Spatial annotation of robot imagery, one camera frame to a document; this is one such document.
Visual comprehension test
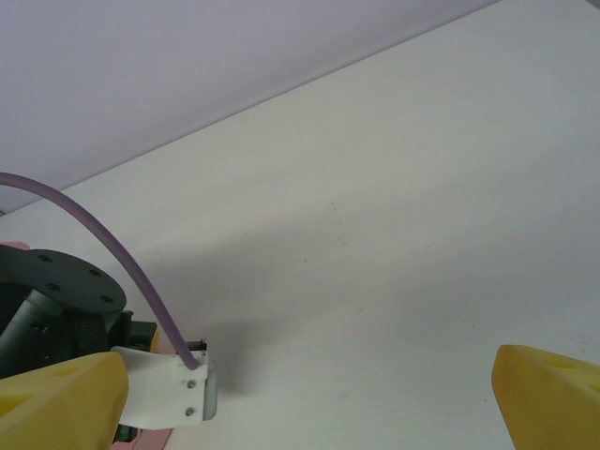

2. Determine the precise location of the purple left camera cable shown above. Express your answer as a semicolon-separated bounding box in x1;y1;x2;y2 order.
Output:
0;172;201;374

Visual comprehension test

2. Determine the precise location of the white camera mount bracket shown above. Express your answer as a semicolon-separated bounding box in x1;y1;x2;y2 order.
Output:
109;337;220;430

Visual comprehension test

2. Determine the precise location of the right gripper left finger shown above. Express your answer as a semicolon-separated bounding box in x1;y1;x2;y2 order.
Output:
0;351;130;450

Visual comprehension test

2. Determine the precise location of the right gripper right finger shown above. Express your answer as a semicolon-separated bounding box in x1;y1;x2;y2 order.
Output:
490;344;600;450

